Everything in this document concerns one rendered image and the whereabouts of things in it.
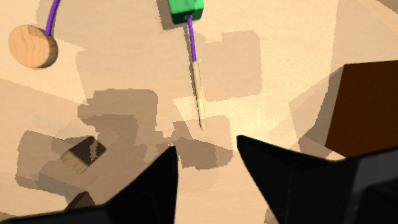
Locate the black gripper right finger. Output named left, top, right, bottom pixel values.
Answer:
left=236, top=135, right=398, bottom=224

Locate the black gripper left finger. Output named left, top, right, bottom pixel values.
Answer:
left=0, top=146, right=178, bottom=224

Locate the round wooden button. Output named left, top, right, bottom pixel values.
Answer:
left=8, top=24, right=59, bottom=68

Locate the green rounded block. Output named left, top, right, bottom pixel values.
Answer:
left=168, top=0, right=204, bottom=24

